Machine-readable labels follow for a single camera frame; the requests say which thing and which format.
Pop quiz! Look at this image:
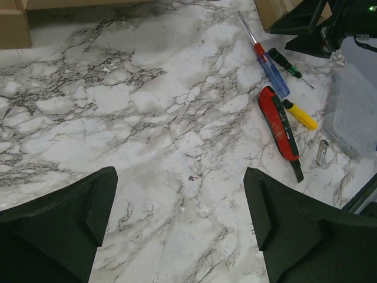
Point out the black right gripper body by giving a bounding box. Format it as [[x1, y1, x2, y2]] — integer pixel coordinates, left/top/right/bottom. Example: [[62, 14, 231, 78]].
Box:
[[321, 0, 376, 53]]

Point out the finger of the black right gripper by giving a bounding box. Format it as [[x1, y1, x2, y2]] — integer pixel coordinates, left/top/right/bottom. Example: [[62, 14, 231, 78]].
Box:
[[270, 0, 324, 35], [285, 27, 333, 58]]

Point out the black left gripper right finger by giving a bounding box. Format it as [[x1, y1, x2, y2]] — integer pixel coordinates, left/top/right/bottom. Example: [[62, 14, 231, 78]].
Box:
[[243, 168, 376, 282]]

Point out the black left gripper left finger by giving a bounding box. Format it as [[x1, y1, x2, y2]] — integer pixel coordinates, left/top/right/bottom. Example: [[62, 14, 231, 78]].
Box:
[[1, 167, 118, 282]]

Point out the red black utility knife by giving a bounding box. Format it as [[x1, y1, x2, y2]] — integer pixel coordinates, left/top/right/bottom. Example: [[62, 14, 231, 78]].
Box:
[[258, 86, 304, 183]]

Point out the brown cardboard express box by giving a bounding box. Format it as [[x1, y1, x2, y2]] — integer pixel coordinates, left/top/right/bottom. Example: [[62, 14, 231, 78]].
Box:
[[0, 0, 157, 50]]

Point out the clear plastic screw box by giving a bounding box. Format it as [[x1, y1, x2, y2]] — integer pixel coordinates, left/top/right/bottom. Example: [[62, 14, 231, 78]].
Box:
[[321, 64, 376, 159]]

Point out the green black screwdriver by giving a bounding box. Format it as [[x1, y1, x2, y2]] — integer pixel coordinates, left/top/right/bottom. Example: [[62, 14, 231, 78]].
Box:
[[268, 48, 314, 89]]

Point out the blue red screwdriver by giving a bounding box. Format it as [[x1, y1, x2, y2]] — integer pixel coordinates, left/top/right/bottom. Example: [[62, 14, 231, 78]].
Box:
[[237, 11, 290, 98]]

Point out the small silver metal piece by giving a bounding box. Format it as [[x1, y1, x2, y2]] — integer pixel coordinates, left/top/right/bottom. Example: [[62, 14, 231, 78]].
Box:
[[316, 140, 329, 166]]

